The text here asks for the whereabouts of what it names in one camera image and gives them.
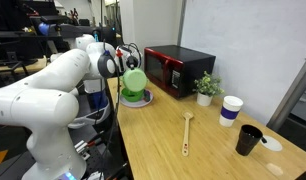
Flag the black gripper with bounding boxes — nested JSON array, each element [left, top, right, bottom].
[[125, 54, 140, 71]]

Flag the light-green bowl with handles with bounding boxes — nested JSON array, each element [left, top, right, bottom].
[[121, 67, 149, 93]]

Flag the dark-green plastic bowl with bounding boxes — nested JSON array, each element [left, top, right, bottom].
[[120, 87, 145, 103]]

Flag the purple teal toy knife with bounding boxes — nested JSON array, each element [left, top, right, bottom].
[[143, 89, 153, 102]]

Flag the pale round plate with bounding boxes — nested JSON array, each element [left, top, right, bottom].
[[119, 89, 154, 109]]

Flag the white blue background robot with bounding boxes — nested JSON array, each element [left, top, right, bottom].
[[67, 78, 113, 130]]

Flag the red black microwave oven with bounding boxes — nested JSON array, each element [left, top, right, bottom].
[[143, 44, 217, 99]]

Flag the small potted green plant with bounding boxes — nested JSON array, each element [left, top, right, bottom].
[[192, 70, 225, 107]]

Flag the blue round object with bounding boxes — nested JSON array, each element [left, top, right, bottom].
[[38, 22, 51, 36]]

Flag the aluminium extrusion pieces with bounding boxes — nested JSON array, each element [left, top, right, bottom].
[[74, 139, 94, 161]]

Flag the wooden background desk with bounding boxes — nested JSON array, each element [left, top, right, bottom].
[[0, 54, 48, 74]]

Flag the white cup purple sleeve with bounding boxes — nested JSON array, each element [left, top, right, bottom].
[[218, 95, 244, 128]]

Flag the black plastic cup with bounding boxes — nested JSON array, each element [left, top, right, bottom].
[[235, 124, 263, 157]]

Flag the grey metal beam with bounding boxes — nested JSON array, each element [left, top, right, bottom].
[[266, 49, 306, 133]]

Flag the white round cup lid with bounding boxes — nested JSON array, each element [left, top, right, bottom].
[[259, 134, 283, 152]]

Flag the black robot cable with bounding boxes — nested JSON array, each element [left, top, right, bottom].
[[99, 41, 143, 180]]

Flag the cream long-handled spoon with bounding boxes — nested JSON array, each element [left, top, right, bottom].
[[181, 110, 195, 157]]

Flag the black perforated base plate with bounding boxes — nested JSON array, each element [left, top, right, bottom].
[[0, 126, 131, 180]]

